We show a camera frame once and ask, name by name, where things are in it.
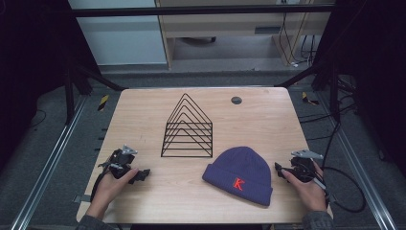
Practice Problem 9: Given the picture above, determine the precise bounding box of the aluminium floor rail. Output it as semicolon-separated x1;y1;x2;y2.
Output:
9;95;89;230
314;92;398;230

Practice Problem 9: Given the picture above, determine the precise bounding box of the light wooden desk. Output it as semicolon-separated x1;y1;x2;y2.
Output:
154;0;333;71

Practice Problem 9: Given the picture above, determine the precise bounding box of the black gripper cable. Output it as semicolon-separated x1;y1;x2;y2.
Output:
314;111;367;214
89;166;113;203

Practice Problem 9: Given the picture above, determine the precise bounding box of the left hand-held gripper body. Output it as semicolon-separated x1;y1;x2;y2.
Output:
98;144;139;180

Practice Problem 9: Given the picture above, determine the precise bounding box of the bundle of hanging desk cables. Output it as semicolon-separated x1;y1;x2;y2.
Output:
278;11;319;68

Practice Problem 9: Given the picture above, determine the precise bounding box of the black wire file rack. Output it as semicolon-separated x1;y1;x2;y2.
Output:
160;92;214;159

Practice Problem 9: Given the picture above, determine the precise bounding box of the person's right hand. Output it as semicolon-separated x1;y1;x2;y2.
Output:
281;160;328;215

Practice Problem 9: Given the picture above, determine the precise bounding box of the black metal frame stand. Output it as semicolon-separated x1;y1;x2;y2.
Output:
274;57;341;123
61;54;127;127

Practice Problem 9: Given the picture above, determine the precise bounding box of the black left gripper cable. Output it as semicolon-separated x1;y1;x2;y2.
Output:
89;166;113;203

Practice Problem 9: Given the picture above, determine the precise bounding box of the yellow black striped floor tape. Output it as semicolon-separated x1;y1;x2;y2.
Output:
301;91;320;106
97;94;110;112

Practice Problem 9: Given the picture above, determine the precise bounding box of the white cabinet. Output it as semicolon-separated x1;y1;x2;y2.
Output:
68;0;169;66

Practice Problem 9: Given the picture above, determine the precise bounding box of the black curtain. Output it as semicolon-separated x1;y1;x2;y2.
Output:
0;0;103;173
310;0;406;176

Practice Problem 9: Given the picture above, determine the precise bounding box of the black horizontal frame bar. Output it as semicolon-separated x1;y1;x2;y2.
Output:
70;4;336;18

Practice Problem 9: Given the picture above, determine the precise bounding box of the person's left hand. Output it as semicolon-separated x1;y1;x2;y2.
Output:
90;167;140;215

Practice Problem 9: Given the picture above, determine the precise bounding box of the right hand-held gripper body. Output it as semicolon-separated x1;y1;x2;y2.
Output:
282;149;326;184

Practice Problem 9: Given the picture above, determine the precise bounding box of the purple beanie hat red letter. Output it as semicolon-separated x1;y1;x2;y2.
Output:
201;146;274;207

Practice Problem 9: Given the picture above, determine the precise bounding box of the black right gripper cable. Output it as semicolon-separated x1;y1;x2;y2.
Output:
314;111;367;214

